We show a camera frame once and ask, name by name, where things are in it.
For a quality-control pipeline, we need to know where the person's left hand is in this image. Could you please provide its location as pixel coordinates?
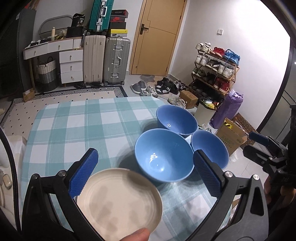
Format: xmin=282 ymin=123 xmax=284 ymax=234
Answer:
xmin=120 ymin=228 xmax=150 ymax=241

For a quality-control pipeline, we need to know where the white trash bin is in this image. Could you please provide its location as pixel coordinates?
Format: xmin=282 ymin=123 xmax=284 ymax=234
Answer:
xmin=194 ymin=100 xmax=219 ymax=122

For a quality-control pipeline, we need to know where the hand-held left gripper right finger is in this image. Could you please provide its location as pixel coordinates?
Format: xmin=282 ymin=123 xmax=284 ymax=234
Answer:
xmin=185 ymin=149 xmax=270 ymax=241

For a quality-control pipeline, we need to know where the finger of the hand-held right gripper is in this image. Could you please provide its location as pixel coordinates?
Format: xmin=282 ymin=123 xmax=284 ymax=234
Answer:
xmin=243 ymin=146 xmax=281 ymax=173
xmin=249 ymin=131 xmax=289 ymax=153

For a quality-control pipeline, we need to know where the wooden door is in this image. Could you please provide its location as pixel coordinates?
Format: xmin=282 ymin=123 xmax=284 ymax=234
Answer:
xmin=129 ymin=0 xmax=187 ymax=77

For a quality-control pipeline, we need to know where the small beige case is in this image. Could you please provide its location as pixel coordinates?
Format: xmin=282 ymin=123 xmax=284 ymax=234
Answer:
xmin=2 ymin=175 xmax=12 ymax=190

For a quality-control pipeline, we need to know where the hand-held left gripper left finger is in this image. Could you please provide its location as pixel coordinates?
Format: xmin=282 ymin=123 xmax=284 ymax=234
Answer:
xmin=22 ymin=148 xmax=102 ymax=241

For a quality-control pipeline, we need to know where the white drawer unit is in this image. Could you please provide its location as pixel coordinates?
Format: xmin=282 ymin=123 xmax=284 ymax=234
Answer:
xmin=59 ymin=49 xmax=84 ymax=84

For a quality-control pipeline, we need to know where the green print cardboard box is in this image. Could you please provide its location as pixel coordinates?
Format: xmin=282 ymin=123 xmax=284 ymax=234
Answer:
xmin=216 ymin=118 xmax=247 ymax=156

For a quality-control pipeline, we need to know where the white dressing desk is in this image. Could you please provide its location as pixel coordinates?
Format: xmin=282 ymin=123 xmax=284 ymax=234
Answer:
xmin=23 ymin=37 xmax=84 ymax=88

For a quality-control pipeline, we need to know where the black refrigerator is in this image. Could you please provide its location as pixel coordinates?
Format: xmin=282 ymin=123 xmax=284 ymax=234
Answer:
xmin=0 ymin=9 xmax=37 ymax=98

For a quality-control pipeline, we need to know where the brown patterned carton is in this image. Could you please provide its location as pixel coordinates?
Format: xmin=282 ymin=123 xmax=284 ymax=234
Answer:
xmin=232 ymin=113 xmax=258 ymax=149

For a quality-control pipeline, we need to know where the woven laundry basket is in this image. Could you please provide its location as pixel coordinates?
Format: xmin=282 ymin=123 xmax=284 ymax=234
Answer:
xmin=36 ymin=60 xmax=57 ymax=92

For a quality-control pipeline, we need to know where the person's right hand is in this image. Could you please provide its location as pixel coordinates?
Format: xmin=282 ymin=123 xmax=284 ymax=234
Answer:
xmin=264 ymin=177 xmax=290 ymax=205

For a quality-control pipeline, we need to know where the purple bag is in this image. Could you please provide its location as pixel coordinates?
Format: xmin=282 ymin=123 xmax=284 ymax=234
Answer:
xmin=210 ymin=91 xmax=244 ymax=130

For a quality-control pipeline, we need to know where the black printed bag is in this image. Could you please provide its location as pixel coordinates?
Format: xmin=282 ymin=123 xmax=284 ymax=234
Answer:
xmin=72 ymin=13 xmax=85 ymax=27

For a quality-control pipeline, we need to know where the black storage box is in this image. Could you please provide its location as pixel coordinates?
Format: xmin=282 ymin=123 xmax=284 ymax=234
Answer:
xmin=67 ymin=26 xmax=84 ymax=37

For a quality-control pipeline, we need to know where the small cardboard box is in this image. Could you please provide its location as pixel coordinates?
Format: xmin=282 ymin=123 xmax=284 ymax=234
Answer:
xmin=22 ymin=89 xmax=35 ymax=102

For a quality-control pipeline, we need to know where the cream dotted floor rug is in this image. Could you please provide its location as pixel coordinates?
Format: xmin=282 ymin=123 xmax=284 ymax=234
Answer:
xmin=0 ymin=85 xmax=128 ymax=130

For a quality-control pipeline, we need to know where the teal suitcase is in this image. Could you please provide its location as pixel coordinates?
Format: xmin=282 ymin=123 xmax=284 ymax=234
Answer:
xmin=89 ymin=0 xmax=115 ymax=32

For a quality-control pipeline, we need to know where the silver suitcase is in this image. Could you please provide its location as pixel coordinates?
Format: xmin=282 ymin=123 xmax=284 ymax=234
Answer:
xmin=102 ymin=37 xmax=131 ymax=86

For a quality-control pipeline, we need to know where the black cable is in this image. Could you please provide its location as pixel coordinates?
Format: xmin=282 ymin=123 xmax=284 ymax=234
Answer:
xmin=0 ymin=127 xmax=22 ymax=234

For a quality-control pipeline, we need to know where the scattered pile of shoes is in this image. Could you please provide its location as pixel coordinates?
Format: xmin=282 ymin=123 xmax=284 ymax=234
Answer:
xmin=130 ymin=77 xmax=192 ymax=108

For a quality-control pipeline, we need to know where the teal checked tablecloth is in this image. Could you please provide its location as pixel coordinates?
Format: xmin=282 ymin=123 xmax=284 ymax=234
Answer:
xmin=21 ymin=96 xmax=232 ymax=241

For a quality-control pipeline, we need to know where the wooden shoe rack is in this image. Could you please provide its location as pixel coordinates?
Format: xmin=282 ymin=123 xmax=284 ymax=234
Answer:
xmin=191 ymin=50 xmax=240 ymax=102

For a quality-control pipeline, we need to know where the blue bowl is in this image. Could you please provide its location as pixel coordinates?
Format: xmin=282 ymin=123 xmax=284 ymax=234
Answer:
xmin=134 ymin=128 xmax=195 ymax=184
xmin=156 ymin=105 xmax=198 ymax=139
xmin=191 ymin=130 xmax=229 ymax=169

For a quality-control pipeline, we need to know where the oval grey frame mirror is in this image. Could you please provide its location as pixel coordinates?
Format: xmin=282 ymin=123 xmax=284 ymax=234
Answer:
xmin=38 ymin=15 xmax=73 ymax=35

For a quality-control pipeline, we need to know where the beige suitcase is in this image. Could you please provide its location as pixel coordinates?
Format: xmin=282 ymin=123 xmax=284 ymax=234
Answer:
xmin=83 ymin=35 xmax=107 ymax=87

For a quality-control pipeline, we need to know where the cream plate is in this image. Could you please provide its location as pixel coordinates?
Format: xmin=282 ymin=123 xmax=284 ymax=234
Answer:
xmin=76 ymin=168 xmax=163 ymax=235

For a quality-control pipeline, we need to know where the brown cardboard box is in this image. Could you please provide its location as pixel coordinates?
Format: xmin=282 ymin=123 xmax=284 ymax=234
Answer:
xmin=179 ymin=90 xmax=199 ymax=109

